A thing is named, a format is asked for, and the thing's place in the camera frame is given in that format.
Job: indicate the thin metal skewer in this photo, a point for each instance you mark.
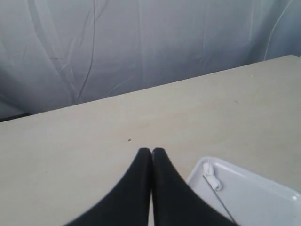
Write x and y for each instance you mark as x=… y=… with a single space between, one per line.
x=220 y=201

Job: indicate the white backdrop cloth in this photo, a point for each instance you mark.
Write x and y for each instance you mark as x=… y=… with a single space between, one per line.
x=58 y=53

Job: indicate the white marshmallow piece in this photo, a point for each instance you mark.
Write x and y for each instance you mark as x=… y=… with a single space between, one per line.
x=210 y=177

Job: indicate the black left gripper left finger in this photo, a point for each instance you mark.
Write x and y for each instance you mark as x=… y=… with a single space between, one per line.
x=128 y=202

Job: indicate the white rectangular plastic tray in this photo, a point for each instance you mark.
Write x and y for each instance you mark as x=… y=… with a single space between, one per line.
x=251 y=199

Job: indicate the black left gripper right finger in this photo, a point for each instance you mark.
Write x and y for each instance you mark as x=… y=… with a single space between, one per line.
x=174 y=202

